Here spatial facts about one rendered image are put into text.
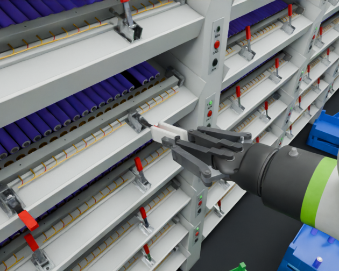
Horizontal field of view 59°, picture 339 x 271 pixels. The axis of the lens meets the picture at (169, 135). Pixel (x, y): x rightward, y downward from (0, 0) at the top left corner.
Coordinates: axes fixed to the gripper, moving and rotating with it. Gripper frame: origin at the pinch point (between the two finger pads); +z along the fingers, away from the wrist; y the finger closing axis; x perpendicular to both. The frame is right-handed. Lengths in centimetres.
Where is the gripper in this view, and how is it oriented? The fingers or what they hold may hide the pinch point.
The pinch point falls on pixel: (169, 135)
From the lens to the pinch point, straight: 55.4
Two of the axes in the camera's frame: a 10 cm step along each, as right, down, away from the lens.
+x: -1.4, -8.4, -5.3
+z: -7.3, -2.7, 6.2
